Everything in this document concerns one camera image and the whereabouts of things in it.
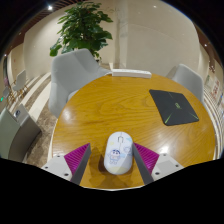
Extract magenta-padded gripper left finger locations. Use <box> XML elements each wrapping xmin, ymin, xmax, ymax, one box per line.
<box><xmin>41</xmin><ymin>142</ymin><xmax>92</xmax><ymax>186</ymax></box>

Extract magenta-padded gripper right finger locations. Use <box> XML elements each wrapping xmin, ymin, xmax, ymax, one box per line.
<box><xmin>132</xmin><ymin>142</ymin><xmax>184</xmax><ymax>186</ymax></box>

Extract white cartoon-print computer mouse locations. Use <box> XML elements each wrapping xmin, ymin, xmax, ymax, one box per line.
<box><xmin>103</xmin><ymin>131</ymin><xmax>134</xmax><ymax>176</ymax></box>

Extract black mouse pad green lines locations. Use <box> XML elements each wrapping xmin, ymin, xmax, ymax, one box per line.
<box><xmin>148</xmin><ymin>88</ymin><xmax>200</xmax><ymax>127</ymax></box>

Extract grey shell chair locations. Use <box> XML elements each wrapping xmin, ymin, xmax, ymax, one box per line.
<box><xmin>48</xmin><ymin>48</ymin><xmax>111</xmax><ymax>119</ymax></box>
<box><xmin>165</xmin><ymin>63</ymin><xmax>205</xmax><ymax>104</ymax></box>

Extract white power strip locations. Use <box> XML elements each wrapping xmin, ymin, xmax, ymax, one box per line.
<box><xmin>111</xmin><ymin>68</ymin><xmax>153</xmax><ymax>80</ymax></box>

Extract white wooden-legged chair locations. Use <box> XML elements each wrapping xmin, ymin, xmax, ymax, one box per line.
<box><xmin>12</xmin><ymin>69</ymin><xmax>28</xmax><ymax>98</ymax></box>

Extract green potted plant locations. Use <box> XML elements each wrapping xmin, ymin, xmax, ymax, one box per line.
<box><xmin>49</xmin><ymin>1</ymin><xmax>114</xmax><ymax>63</ymax></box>

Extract red white wall poster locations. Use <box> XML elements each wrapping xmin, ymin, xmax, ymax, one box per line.
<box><xmin>211</xmin><ymin>78</ymin><xmax>222</xmax><ymax>100</ymax></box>

